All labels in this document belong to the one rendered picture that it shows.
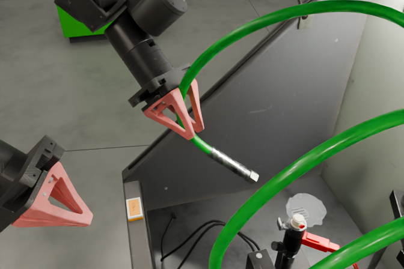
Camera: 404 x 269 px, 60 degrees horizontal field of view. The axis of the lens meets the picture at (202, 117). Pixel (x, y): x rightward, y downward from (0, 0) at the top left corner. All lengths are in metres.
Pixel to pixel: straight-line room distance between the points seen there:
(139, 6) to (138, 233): 0.45
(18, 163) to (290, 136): 0.66
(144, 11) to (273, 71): 0.35
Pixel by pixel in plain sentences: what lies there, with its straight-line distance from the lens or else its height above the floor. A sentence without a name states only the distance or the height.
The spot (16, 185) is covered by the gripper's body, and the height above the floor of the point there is 1.32.
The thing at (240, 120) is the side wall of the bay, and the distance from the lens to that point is 0.81.
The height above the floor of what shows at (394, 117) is 1.38.
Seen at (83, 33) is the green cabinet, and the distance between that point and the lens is 3.79.
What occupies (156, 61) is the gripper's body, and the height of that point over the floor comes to 1.32.
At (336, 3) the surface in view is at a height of 1.43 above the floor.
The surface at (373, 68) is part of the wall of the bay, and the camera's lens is 0.81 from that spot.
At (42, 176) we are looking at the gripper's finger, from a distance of 0.41.
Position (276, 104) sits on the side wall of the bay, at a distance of 0.82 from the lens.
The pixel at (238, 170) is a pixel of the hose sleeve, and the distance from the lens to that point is 0.59.
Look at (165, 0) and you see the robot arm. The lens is 0.49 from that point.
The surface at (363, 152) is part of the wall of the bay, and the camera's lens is 0.88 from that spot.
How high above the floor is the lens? 1.57
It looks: 37 degrees down
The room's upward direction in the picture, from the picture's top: straight up
